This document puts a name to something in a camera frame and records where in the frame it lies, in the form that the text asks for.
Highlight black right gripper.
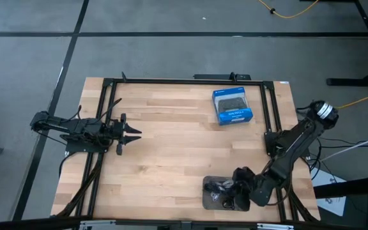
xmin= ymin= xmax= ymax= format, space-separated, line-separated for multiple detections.
xmin=214 ymin=165 xmax=268 ymax=212

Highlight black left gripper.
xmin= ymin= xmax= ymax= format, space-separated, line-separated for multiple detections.
xmin=109 ymin=112 xmax=142 ymax=157

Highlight grey plastic tray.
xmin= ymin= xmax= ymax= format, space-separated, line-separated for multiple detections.
xmin=201 ymin=175 xmax=250 ymax=212

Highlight blue game controller box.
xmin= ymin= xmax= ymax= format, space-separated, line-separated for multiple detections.
xmin=211 ymin=86 xmax=254 ymax=126

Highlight white paper sheet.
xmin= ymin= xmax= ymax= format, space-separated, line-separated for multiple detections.
xmin=310 ymin=167 xmax=348 ymax=218

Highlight black furniture block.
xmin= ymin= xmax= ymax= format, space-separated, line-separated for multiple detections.
xmin=313 ymin=174 xmax=368 ymax=230

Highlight black metal stand leg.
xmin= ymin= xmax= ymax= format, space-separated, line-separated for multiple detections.
xmin=300 ymin=0 xmax=368 ymax=88

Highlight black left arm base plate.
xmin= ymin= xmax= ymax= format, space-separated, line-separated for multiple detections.
xmin=59 ymin=134 xmax=112 ymax=153

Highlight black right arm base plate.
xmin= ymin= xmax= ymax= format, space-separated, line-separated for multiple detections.
xmin=264 ymin=130 xmax=311 ymax=158

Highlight black aluminium table frame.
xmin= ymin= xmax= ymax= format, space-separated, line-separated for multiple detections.
xmin=55 ymin=75 xmax=319 ymax=223

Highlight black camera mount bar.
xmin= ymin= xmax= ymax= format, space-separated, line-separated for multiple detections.
xmin=192 ymin=72 xmax=252 ymax=81

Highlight black floor cables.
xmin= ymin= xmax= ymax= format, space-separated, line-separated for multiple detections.
xmin=308 ymin=134 xmax=368 ymax=181

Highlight white floor cable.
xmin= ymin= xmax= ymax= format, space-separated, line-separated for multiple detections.
xmin=319 ymin=130 xmax=368 ymax=162

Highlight yellow floor cable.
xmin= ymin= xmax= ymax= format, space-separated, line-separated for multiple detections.
xmin=336 ymin=88 xmax=368 ymax=110
xmin=257 ymin=0 xmax=320 ymax=19

